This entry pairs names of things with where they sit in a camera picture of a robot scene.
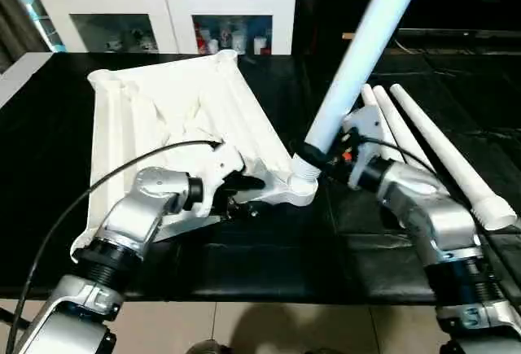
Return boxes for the white bottle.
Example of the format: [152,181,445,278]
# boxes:
[232,28,247,54]

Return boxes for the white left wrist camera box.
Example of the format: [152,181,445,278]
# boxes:
[189,142,245,210]

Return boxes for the cyan plastic item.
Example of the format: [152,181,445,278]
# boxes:
[0,0,64,52]

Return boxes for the black work mat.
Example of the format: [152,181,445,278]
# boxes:
[0,51,521,304]

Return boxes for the white plastic table top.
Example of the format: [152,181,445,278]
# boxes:
[72,49,320,261]

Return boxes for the red bottle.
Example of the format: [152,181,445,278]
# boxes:
[198,22,211,54]

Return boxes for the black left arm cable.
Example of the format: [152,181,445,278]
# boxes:
[4,140,222,354]

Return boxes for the white side table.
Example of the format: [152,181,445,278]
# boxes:
[0,51,55,109]

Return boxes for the white glass door cabinet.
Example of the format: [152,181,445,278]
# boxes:
[34,0,299,55]

